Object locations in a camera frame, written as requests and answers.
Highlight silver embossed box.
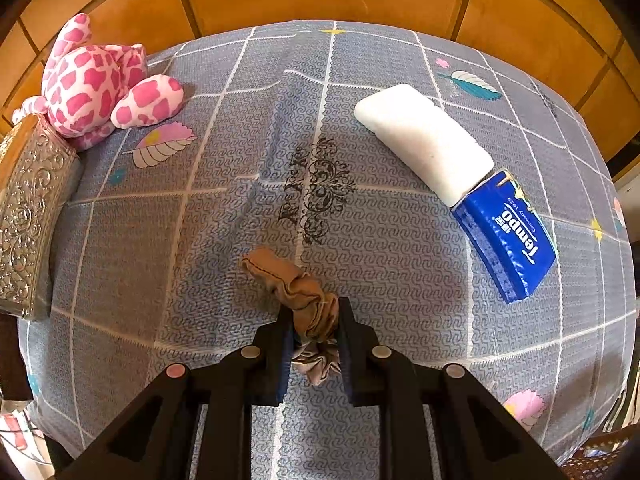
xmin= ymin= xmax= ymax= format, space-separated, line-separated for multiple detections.
xmin=0 ymin=114 xmax=84 ymax=322

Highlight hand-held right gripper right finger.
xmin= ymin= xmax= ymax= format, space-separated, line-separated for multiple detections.
xmin=336 ymin=297 xmax=568 ymax=480

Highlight brown stocking sock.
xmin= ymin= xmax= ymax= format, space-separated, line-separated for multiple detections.
xmin=241 ymin=247 xmax=346 ymax=387

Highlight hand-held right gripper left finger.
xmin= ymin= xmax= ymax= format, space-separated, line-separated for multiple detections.
xmin=57 ymin=305 xmax=296 ymax=480

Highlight pink spotted plush toy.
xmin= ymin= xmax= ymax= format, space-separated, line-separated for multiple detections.
xmin=12 ymin=12 xmax=184 ymax=152

